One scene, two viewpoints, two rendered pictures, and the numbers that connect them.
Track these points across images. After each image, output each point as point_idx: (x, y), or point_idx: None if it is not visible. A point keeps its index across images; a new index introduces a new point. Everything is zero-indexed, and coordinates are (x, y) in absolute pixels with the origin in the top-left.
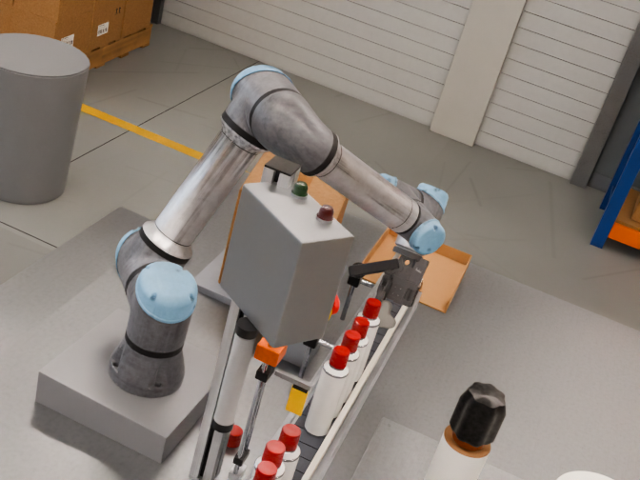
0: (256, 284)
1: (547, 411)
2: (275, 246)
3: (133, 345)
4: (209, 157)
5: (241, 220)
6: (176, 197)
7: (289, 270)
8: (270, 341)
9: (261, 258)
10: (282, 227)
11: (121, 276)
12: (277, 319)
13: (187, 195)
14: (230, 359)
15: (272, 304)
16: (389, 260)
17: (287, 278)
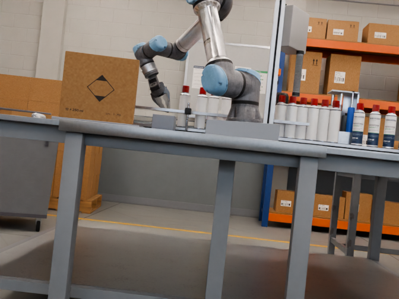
0: (300, 36)
1: None
2: (304, 19)
3: (258, 103)
4: (218, 19)
5: (294, 17)
6: (222, 40)
7: (307, 25)
8: (304, 51)
9: (300, 26)
10: (304, 12)
11: (236, 83)
12: (306, 43)
13: (223, 38)
14: (301, 66)
15: (304, 39)
16: (156, 77)
17: (307, 28)
